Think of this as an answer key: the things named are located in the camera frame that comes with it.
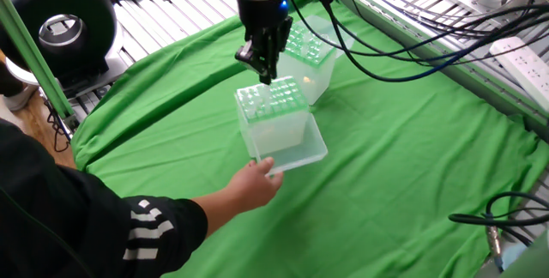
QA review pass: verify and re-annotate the black cable with metal plug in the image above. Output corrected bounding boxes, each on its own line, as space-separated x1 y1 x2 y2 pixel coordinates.
448 191 549 270

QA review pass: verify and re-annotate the black round ring device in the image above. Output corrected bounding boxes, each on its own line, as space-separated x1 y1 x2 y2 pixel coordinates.
0 0 126 100

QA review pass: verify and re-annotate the translucent tip box holding tips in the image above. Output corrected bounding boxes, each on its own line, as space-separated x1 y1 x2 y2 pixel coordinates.
234 76 329 177

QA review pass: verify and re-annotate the translucent tip box nearly empty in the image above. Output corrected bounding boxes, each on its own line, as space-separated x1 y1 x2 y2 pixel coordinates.
276 15 355 106

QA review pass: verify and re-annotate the white shoe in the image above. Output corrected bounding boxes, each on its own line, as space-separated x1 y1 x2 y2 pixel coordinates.
2 83 40 112

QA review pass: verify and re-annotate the white power strip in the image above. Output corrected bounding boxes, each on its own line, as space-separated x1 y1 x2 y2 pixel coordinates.
489 36 549 112

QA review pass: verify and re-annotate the green cloth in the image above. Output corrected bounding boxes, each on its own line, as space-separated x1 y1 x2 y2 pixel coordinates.
70 0 549 278

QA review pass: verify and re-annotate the thin black cable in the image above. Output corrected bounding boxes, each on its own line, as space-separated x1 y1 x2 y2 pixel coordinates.
42 95 73 154

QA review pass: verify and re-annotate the person's right hand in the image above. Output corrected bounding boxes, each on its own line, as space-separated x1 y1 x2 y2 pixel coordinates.
225 156 285 213

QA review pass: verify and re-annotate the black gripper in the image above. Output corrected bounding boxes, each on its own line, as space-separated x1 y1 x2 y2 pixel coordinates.
234 0 293 85

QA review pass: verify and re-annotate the green frame post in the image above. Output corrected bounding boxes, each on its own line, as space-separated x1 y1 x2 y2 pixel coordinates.
0 0 81 131

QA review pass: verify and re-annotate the bare right forearm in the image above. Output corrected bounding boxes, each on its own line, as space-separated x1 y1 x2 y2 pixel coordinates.
191 183 235 239

